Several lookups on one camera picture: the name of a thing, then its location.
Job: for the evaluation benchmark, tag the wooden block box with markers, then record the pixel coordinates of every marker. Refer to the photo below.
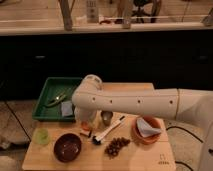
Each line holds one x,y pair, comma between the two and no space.
86,133

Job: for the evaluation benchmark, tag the bunch of brown grapes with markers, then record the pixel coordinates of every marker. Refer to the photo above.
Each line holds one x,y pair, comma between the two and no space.
112,150

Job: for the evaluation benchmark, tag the green utensil in tray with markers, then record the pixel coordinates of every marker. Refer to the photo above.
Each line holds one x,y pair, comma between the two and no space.
56,100

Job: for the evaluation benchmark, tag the black white brush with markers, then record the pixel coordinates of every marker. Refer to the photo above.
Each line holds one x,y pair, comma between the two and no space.
98,138

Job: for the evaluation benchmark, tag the orange bowl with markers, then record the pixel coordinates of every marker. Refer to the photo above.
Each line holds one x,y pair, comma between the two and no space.
149,140

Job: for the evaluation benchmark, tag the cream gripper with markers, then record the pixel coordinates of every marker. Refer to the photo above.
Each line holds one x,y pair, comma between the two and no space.
85,116

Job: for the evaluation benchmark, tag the orange apple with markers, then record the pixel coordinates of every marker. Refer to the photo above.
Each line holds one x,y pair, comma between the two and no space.
85,126

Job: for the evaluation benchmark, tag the grey cloth in orange bowl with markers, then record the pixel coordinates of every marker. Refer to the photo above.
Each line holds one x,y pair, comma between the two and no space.
145,129

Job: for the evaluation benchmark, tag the green plastic tray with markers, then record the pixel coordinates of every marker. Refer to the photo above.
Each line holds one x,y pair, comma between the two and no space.
54,86

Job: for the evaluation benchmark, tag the grey sponge in tray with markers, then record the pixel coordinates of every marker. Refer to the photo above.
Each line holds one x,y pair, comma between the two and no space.
66,109

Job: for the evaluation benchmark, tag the small metal cup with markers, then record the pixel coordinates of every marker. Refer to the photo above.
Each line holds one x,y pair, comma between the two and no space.
106,117

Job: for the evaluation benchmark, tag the purple bowl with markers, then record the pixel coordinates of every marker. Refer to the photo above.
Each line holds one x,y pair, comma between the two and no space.
67,147

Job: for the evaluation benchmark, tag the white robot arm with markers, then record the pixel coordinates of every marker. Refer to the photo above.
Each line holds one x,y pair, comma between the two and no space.
194,107

